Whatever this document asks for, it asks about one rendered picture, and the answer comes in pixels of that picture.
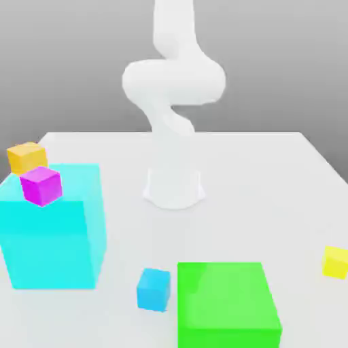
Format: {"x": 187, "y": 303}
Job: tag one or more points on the large cyan box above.
{"x": 46, "y": 244}

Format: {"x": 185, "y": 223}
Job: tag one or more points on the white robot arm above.
{"x": 174, "y": 81}

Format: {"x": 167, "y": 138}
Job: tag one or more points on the large green box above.
{"x": 225, "y": 301}

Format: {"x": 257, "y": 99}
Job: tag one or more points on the small orange cube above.
{"x": 25, "y": 156}

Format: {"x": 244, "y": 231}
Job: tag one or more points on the small yellow cube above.
{"x": 335, "y": 262}

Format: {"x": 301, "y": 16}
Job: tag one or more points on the small blue cube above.
{"x": 153, "y": 289}

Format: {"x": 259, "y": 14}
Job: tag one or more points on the small magenta cube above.
{"x": 40, "y": 186}

